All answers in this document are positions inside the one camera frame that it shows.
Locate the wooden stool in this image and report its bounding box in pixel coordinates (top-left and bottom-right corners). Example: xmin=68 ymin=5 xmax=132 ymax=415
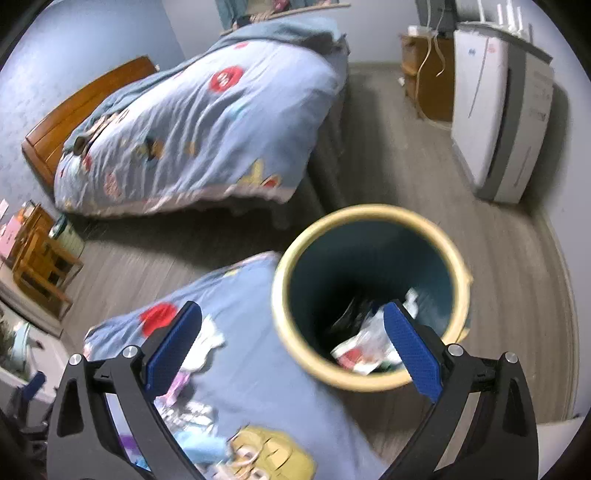
xmin=11 ymin=226 xmax=84 ymax=319

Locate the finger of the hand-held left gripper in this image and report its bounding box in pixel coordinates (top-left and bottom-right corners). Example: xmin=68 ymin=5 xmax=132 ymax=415
xmin=21 ymin=371 xmax=47 ymax=408

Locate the printed blue cushion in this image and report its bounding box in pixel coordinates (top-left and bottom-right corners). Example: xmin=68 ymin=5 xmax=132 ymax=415
xmin=83 ymin=251 xmax=389 ymax=480

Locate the pink box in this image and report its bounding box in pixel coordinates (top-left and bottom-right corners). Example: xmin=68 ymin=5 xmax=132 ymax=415
xmin=0 ymin=219 xmax=21 ymax=257

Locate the white air purifier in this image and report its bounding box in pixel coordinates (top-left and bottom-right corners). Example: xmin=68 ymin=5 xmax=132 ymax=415
xmin=450 ymin=21 xmax=555 ymax=204

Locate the small white waste bin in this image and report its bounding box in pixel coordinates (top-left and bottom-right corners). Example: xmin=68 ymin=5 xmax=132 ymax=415
xmin=48 ymin=215 xmax=86 ymax=259

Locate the black television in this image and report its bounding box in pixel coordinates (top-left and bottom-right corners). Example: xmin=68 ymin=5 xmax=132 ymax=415
xmin=414 ymin=0 xmax=458 ymax=38

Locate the yellow-rimmed dark waste bin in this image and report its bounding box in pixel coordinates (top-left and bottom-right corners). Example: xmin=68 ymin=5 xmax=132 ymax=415
xmin=271 ymin=204 xmax=472 ymax=393

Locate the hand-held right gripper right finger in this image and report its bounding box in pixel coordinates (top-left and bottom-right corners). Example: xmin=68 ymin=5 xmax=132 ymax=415
xmin=383 ymin=300 xmax=541 ymax=480

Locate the white router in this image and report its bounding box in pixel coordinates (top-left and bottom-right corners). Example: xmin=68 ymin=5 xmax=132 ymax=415
xmin=475 ymin=0 xmax=532 ymax=42

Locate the wooden nightstand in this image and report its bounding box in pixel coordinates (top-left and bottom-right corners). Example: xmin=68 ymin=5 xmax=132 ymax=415
xmin=9 ymin=203 xmax=56 ymax=259

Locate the white red printed wrapper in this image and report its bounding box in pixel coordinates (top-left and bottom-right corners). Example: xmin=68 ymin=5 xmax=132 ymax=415
xmin=330 ymin=318 xmax=404 ymax=376

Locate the bed with cartoon duvet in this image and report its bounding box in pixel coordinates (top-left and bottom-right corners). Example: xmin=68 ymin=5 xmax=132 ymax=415
xmin=53 ymin=18 xmax=349 ymax=217

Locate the blue curtain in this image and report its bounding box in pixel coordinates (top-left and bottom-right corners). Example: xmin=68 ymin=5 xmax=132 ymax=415
xmin=216 ymin=0 xmax=247 ymax=28

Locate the wooden bed headboard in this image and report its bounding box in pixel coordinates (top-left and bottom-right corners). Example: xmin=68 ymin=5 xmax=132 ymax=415
xmin=22 ymin=55 xmax=160 ymax=188

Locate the wooden cabinet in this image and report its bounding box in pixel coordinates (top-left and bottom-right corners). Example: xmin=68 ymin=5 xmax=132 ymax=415
xmin=399 ymin=33 xmax=455 ymax=123

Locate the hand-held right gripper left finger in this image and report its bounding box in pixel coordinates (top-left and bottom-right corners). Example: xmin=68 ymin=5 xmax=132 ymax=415
xmin=46 ymin=300 xmax=206 ymax=480

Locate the white cable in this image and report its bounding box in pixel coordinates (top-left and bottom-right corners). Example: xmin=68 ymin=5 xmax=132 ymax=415
xmin=416 ymin=0 xmax=448 ymax=116

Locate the pink plastic wrapper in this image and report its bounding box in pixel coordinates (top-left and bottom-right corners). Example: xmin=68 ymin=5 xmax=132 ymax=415
xmin=159 ymin=371 xmax=190 ymax=404

